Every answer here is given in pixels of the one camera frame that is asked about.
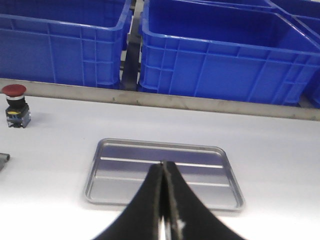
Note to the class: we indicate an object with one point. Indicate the far right blue crate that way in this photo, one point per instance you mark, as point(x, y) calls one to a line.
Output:
point(305, 15)

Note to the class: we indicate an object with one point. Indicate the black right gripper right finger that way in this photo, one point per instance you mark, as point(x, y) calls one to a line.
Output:
point(187, 218)

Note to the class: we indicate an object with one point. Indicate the right blue plastic crate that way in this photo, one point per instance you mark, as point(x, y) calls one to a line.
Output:
point(221, 52)

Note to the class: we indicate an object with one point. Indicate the centre blue plastic crate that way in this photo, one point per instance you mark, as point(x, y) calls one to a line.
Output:
point(71, 42)

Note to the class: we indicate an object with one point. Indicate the red emergency stop button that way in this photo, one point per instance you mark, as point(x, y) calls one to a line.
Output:
point(18, 112)

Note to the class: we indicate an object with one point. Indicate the blue plastic crate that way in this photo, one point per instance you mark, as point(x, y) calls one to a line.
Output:
point(221, 52)
point(71, 42)

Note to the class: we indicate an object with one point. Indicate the grey metal clamp block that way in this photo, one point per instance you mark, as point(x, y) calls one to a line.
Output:
point(4, 158)

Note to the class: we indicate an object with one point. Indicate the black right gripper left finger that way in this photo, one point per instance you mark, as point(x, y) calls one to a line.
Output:
point(140, 219)

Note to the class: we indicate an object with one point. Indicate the silver metal tray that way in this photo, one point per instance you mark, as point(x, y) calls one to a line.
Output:
point(120, 166)

